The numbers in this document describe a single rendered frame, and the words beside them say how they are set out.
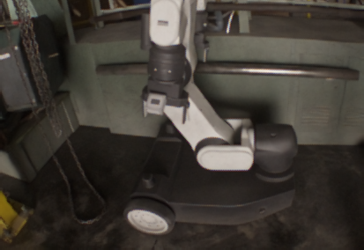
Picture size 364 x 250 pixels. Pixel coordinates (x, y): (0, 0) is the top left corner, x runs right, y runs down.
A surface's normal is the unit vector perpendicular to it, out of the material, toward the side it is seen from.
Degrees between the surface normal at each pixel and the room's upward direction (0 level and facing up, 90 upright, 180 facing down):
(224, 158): 90
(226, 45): 90
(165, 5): 90
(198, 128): 90
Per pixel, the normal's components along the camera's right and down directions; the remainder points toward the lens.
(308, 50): -0.27, 0.51
